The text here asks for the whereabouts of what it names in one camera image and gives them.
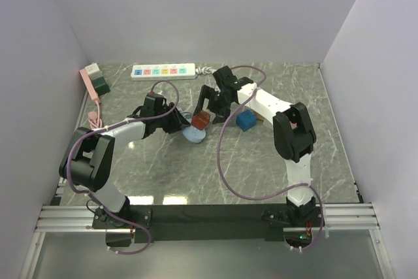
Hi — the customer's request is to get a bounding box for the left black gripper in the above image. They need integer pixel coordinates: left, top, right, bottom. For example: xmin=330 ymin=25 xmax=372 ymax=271
xmin=155 ymin=102 xmax=190 ymax=134

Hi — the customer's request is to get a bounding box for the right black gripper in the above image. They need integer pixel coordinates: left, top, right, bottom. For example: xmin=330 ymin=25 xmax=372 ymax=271
xmin=193 ymin=86 xmax=233 ymax=125

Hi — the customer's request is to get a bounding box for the brown wooden cube adapter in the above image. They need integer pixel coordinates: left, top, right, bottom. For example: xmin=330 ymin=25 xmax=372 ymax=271
xmin=191 ymin=110 xmax=210 ymax=131

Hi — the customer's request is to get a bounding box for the light blue round adapter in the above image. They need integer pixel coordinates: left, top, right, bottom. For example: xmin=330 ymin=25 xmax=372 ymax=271
xmin=182 ymin=125 xmax=206 ymax=144

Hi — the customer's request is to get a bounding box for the blue cube plug adapter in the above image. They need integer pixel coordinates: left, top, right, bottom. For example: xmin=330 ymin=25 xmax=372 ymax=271
xmin=236 ymin=110 xmax=257 ymax=132

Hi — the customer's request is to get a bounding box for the white power strip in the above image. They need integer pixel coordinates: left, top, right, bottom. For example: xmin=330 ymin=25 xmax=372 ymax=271
xmin=131 ymin=63 xmax=197 ymax=81

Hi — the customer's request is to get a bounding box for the tan wooden cube adapter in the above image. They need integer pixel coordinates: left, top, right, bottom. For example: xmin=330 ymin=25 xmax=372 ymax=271
xmin=254 ymin=112 xmax=265 ymax=122

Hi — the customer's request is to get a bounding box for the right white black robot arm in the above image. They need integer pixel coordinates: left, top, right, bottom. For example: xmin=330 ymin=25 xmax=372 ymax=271
xmin=195 ymin=82 xmax=319 ymax=226

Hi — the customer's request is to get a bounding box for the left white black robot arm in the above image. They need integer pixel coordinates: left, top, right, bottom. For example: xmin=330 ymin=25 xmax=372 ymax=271
xmin=59 ymin=103 xmax=190 ymax=228

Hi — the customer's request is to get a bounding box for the dark green cube adapter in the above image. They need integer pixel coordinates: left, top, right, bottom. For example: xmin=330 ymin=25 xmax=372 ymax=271
xmin=91 ymin=76 xmax=110 ymax=96

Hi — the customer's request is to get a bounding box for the white cube adapter on pink strip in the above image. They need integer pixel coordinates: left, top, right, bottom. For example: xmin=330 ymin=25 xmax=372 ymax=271
xmin=85 ymin=63 xmax=103 ymax=80

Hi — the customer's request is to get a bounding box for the pink power strip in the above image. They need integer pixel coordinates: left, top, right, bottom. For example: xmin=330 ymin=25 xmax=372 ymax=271
xmin=79 ymin=69 xmax=100 ymax=103

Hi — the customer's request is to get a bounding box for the light blue bundled cord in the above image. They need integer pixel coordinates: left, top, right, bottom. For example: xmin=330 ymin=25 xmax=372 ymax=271
xmin=176 ymin=107 xmax=194 ymax=126

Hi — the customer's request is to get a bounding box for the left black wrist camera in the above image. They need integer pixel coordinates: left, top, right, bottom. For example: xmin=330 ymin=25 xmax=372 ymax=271
xmin=140 ymin=92 xmax=167 ymax=118

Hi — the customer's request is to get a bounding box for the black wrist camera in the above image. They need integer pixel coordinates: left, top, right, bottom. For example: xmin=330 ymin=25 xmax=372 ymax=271
xmin=212 ymin=66 xmax=253 ymax=91
xmin=140 ymin=92 xmax=167 ymax=118

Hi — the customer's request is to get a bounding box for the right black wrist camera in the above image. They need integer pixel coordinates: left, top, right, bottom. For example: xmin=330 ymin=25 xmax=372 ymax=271
xmin=212 ymin=66 xmax=253 ymax=91

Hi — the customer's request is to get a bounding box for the white bundled power cord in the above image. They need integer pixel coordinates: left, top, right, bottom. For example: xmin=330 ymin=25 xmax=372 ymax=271
xmin=195 ymin=65 xmax=217 ymax=76

